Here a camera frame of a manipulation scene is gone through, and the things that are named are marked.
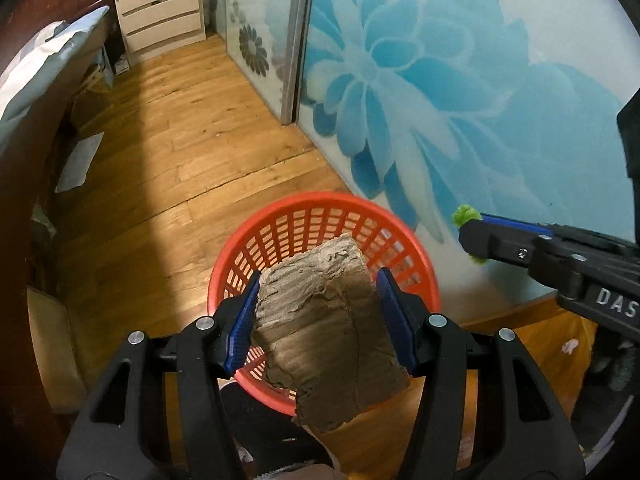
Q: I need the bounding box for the cream bedside drawer cabinet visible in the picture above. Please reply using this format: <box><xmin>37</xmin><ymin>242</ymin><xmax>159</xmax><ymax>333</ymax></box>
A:
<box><xmin>114</xmin><ymin>0</ymin><xmax>206</xmax><ymax>66</ymax></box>

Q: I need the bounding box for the dark red wooden headboard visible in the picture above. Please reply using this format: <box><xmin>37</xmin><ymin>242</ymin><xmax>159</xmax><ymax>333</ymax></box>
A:
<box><xmin>0</xmin><ymin>0</ymin><xmax>120</xmax><ymax>76</ymax></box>

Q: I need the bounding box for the blue flower sliding door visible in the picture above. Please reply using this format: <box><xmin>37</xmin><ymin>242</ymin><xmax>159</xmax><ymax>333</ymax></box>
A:
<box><xmin>209</xmin><ymin>0</ymin><xmax>639</xmax><ymax>320</ymax></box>

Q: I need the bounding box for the torn brown cardboard piece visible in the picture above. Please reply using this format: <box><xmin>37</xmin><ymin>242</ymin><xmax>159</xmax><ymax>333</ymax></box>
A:
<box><xmin>252</xmin><ymin>234</ymin><xmax>410</xmax><ymax>432</ymax></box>

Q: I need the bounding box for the white paper sheet on floor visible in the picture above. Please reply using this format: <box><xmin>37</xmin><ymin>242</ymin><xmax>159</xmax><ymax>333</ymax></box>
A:
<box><xmin>54</xmin><ymin>132</ymin><xmax>104</xmax><ymax>194</ymax></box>

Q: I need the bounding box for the green fuzzy scrap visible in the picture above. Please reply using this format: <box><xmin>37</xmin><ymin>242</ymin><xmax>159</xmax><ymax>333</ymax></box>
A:
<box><xmin>451</xmin><ymin>204</ymin><xmax>488</xmax><ymax>265</ymax></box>

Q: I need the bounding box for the blue bed sheet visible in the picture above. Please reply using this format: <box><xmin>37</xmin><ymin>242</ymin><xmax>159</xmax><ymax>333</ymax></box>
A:
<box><xmin>1</xmin><ymin>6</ymin><xmax>110</xmax><ymax>153</ymax></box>

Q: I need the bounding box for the red plastic trash basket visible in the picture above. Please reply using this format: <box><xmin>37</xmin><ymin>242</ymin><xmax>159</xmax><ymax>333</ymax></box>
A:
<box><xmin>207</xmin><ymin>192</ymin><xmax>440</xmax><ymax>416</ymax></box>

